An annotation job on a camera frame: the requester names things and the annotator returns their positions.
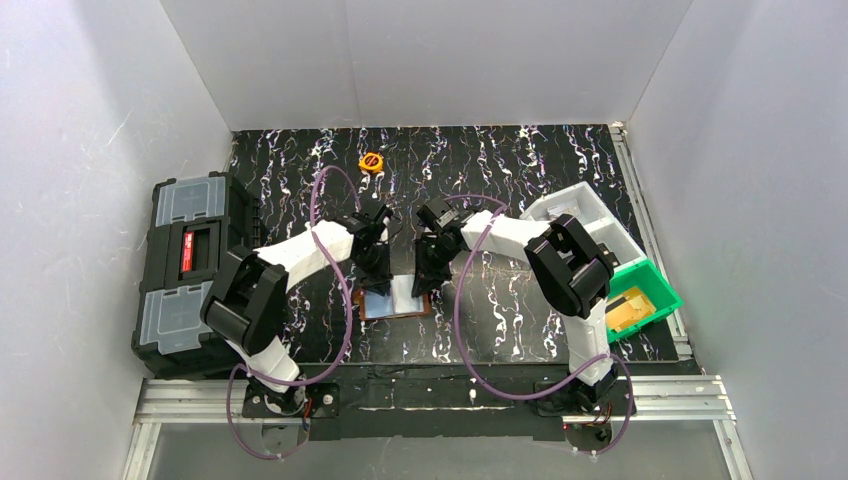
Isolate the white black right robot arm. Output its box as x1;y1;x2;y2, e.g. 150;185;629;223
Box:
412;198;617;410

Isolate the black toolbox with clear lids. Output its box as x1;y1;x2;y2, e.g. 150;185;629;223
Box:
131;171;264;380

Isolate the gold card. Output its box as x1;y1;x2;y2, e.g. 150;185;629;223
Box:
605;287;657;332

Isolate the orange round cap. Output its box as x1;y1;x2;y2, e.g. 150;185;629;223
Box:
358;152;384;174

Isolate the green plastic bin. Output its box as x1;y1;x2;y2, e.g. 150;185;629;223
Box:
605;259;683;343

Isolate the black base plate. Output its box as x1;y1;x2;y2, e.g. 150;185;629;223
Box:
233;364;636;444

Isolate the white plastic bin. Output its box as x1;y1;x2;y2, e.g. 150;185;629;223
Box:
519;181;615;225
585;217;647;273

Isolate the white card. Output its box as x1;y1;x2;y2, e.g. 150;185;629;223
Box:
547;202;583;220

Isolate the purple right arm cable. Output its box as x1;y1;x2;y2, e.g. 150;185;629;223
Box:
452;193;636;458

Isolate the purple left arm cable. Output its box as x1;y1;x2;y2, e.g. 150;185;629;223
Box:
225;165;362;462

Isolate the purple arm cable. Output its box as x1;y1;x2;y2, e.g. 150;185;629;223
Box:
452;193;636;458
225;165;362;462

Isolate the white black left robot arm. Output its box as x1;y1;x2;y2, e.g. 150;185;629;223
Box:
200;204;393;395

